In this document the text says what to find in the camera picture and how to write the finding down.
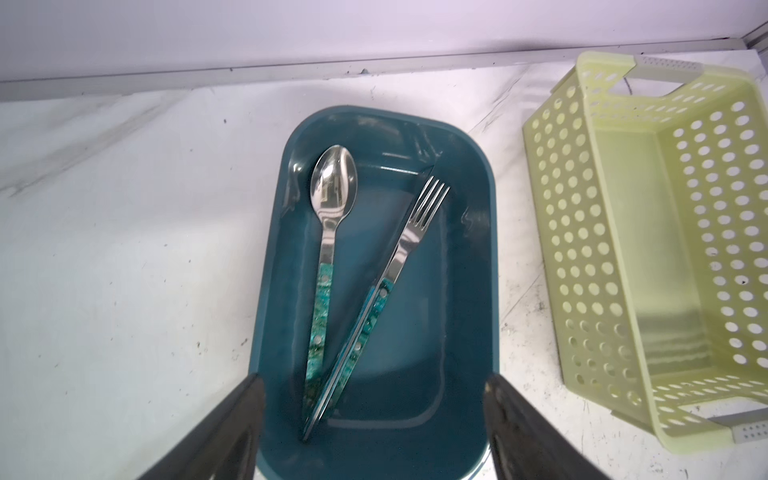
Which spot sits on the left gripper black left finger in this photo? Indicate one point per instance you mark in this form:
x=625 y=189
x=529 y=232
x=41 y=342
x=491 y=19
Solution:
x=224 y=445

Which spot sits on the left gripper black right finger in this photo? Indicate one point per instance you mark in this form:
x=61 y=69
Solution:
x=523 y=444

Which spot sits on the spoon with teal handle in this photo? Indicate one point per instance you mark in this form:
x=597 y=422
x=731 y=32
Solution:
x=333 y=191

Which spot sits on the dark teal plastic tub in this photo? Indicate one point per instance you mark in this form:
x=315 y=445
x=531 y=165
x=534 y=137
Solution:
x=421 y=242

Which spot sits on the light green perforated basket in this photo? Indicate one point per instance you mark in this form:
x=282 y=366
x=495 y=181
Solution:
x=649 y=179

